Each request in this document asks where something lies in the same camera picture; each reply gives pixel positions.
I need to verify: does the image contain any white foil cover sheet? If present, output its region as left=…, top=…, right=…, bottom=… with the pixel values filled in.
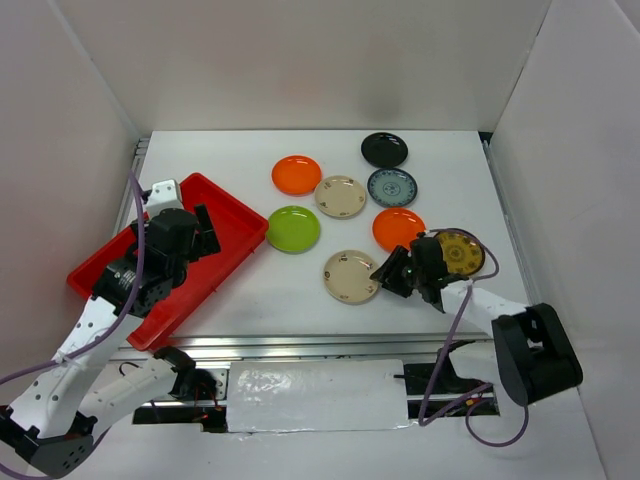
left=226, top=359, right=409, bottom=433

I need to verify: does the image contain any orange plate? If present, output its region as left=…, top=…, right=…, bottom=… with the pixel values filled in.
left=271, top=155, right=323, bottom=196
left=372, top=208, right=427, bottom=252

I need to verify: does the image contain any green plate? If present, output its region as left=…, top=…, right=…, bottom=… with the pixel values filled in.
left=266, top=205, right=321, bottom=254

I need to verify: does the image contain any red plastic bin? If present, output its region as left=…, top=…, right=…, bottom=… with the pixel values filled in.
left=67, top=173, right=267, bottom=351

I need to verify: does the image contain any black plate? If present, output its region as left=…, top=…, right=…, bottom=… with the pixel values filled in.
left=360, top=132, right=409, bottom=168

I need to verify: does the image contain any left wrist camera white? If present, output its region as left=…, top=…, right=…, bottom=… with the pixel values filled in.
left=145, top=179, right=184, bottom=219

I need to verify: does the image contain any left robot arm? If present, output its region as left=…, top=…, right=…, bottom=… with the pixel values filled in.
left=1, top=204, right=221, bottom=479

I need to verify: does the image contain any yellow brown patterned plate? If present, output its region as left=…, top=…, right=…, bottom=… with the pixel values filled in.
left=434, top=229, right=486, bottom=276

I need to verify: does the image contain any beige plate with motifs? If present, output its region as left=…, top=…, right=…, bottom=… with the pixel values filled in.
left=314, top=175, right=366, bottom=219

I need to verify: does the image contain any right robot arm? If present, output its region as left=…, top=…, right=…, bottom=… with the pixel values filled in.
left=370, top=234, right=584, bottom=407

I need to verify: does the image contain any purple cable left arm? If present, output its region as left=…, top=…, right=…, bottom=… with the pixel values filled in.
left=0, top=169, right=151, bottom=386

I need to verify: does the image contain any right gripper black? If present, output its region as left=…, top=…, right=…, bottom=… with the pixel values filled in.
left=370, top=245, right=426, bottom=298

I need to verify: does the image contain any blue white patterned plate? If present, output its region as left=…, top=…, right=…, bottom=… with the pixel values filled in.
left=367, top=168, right=418, bottom=208

